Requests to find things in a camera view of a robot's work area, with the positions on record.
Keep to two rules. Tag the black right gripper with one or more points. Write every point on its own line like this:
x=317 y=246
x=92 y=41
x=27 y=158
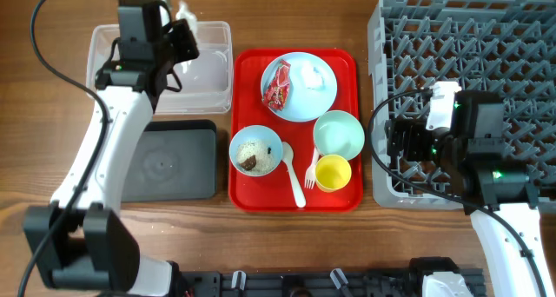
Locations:
x=415 y=130

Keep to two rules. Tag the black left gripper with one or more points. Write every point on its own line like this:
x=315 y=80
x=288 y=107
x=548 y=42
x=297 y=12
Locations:
x=189 y=51

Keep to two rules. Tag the mint green bowl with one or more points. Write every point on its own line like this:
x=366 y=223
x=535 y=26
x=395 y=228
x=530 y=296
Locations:
x=338 y=132

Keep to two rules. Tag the yellow plastic cup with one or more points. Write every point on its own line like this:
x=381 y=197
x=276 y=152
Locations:
x=332 y=172

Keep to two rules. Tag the white plastic fork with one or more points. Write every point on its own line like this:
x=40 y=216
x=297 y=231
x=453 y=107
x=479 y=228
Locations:
x=310 y=176

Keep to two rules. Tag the light blue plate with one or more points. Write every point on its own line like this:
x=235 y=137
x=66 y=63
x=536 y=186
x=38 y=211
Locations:
x=303 y=104

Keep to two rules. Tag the red snack wrapper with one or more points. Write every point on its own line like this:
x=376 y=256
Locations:
x=276 y=94

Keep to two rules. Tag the white napkin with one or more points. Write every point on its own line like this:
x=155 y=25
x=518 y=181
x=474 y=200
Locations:
x=311 y=76
x=187 y=15

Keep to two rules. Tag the white plastic spoon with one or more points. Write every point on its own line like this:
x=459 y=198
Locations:
x=287 y=158

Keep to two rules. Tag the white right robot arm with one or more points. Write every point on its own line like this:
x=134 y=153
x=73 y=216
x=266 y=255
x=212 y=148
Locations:
x=495 y=192

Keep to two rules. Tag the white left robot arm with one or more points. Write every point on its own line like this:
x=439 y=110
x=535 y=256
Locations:
x=78 y=241

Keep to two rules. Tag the black waste tray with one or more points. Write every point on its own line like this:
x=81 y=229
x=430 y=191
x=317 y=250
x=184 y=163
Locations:
x=173 y=161

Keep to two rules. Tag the grey dishwasher rack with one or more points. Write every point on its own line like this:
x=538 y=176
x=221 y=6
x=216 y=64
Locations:
x=502 y=46

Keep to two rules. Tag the clear plastic bin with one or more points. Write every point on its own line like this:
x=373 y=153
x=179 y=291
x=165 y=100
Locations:
x=206 y=81

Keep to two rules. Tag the blue bowl with rice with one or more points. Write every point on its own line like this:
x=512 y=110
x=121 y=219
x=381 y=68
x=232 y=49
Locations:
x=255 y=151

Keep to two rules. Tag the red plastic tray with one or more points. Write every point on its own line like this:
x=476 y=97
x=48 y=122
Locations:
x=273 y=193

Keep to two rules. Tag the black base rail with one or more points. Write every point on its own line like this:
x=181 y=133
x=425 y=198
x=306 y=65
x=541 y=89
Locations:
x=425 y=276

